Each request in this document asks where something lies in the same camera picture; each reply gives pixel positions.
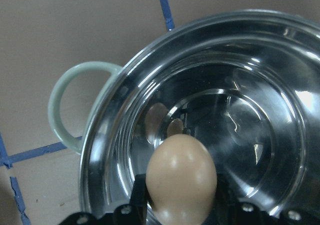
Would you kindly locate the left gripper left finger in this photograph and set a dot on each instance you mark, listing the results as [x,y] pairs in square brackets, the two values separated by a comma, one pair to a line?
[139,201]

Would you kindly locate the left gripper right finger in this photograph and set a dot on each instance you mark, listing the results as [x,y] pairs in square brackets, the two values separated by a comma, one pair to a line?
[225,198]

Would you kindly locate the brown egg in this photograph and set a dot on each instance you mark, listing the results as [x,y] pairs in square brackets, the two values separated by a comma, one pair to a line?
[181,180]

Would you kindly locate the mint green steel pot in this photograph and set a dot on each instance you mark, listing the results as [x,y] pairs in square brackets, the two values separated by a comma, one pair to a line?
[246,84]

